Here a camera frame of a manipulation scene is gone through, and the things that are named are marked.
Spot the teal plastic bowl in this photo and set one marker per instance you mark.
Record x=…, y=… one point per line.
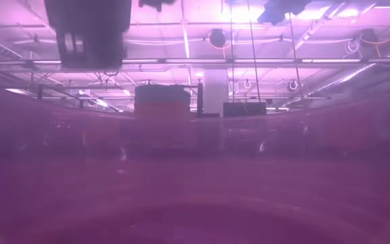
x=162, y=95

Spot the red plastic bowl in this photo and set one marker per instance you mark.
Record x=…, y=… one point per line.
x=162, y=110

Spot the purple plastic bowl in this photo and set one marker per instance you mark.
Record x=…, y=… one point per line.
x=195, y=203

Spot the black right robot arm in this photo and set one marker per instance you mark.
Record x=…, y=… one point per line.
x=279, y=10

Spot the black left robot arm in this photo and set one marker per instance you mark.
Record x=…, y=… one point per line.
x=86, y=15

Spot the long ceiling light bar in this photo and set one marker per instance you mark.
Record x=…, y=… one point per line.
x=195, y=61

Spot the round black ceiling fixture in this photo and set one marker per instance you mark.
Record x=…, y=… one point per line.
x=217, y=38

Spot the white pillar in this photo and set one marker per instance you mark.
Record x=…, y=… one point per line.
x=215, y=89

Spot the black aluminium table frame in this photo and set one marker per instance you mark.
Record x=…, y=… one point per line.
x=40, y=92

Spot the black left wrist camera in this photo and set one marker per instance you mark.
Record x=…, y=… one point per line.
x=156, y=4

